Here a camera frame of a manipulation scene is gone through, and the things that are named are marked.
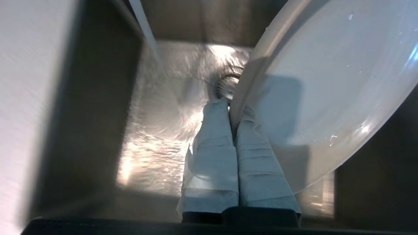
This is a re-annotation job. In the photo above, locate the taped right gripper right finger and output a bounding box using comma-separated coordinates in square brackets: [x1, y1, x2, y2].
[232, 105, 301, 217]

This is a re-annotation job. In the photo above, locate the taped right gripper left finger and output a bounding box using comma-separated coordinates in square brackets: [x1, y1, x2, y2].
[176, 98, 240, 223]

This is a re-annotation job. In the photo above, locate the white plate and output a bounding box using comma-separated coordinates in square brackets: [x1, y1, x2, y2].
[229, 0, 418, 195]

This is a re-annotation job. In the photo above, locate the stainless steel sink basin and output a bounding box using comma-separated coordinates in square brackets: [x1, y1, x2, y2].
[29, 0, 418, 229]

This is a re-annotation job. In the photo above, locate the round metal drain strainer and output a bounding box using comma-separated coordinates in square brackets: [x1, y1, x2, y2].
[214, 72, 243, 100]

